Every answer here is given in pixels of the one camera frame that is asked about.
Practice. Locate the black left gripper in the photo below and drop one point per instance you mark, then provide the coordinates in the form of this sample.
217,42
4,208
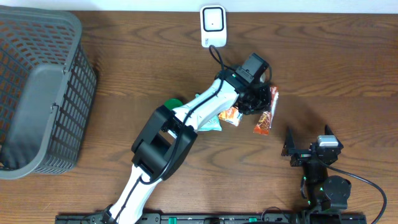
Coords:
250,111

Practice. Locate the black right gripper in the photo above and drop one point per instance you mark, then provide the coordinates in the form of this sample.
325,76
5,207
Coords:
301,155

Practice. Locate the small orange tissue pack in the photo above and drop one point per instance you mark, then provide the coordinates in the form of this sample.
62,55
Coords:
232,116

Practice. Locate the orange snack packet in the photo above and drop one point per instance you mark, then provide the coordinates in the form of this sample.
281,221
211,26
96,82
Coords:
264,124

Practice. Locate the teal wet wipes pack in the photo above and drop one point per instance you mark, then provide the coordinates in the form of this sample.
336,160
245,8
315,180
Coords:
212,125

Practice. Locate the green lid jar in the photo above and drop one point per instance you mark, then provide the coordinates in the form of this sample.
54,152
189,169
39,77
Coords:
173,103

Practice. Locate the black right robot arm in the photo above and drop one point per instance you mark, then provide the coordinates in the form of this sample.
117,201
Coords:
327,195

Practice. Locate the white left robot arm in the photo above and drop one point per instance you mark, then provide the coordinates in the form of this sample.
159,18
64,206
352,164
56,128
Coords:
168,136

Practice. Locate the grey plastic mesh basket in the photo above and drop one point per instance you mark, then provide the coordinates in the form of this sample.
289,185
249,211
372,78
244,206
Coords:
47,91

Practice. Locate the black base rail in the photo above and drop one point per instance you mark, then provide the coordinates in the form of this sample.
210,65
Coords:
156,218

